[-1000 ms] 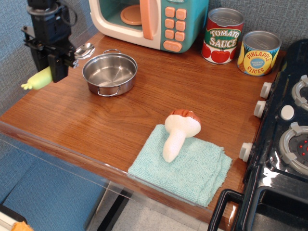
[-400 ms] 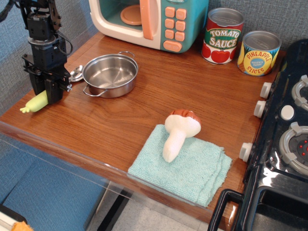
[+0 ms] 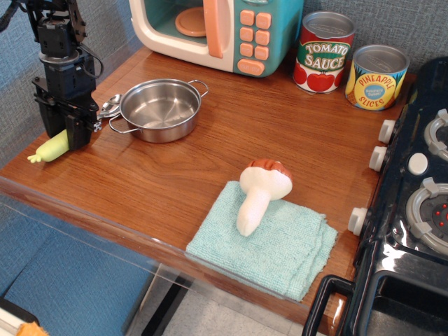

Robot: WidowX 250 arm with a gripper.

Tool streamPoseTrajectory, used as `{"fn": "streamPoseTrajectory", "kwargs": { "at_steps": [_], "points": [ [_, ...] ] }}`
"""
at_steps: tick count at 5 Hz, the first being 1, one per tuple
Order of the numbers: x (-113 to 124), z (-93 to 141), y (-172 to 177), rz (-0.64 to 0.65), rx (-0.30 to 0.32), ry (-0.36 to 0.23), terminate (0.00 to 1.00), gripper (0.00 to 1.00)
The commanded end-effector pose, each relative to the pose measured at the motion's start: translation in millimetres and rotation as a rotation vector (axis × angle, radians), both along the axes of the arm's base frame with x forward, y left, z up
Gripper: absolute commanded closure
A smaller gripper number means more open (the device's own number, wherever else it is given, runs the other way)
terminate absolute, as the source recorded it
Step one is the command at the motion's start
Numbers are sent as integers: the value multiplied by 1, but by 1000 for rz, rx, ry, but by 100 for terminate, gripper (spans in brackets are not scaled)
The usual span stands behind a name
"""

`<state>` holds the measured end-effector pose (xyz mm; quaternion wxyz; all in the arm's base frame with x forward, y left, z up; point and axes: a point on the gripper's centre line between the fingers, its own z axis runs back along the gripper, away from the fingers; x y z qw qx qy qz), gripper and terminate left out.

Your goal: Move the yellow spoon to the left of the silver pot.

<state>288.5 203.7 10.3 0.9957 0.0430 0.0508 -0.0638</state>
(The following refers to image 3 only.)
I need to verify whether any light blue folded cloth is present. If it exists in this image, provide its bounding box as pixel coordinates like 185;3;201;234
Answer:
186;181;337;302

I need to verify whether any black toy stove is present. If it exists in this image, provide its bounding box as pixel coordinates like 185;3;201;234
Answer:
303;57;447;335

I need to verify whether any yellow handled metal spoon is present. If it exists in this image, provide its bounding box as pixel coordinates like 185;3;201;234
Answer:
27;94;122;163

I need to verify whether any toy mushroom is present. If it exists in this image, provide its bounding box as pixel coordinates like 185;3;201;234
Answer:
237;159;293;237

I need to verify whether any silver metal pot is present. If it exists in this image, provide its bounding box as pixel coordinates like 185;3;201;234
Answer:
108;78;209;144

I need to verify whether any orange microwave plate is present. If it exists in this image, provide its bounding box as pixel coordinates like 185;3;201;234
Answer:
175;7;206;37

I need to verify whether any toy microwave oven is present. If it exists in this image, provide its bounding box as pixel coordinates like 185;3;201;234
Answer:
129;0;304;78

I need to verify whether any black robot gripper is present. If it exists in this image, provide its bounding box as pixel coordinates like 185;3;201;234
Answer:
32;59;99;151

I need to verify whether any pineapple slices can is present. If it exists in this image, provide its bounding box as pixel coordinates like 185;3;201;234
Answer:
345;45;410;111

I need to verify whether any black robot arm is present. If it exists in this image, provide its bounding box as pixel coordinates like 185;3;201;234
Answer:
10;1;102;151

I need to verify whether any tomato sauce can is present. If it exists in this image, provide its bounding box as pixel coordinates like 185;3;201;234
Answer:
293;11;356;93

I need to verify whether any black tray corner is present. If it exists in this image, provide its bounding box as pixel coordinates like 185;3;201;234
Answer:
1;298;40;335

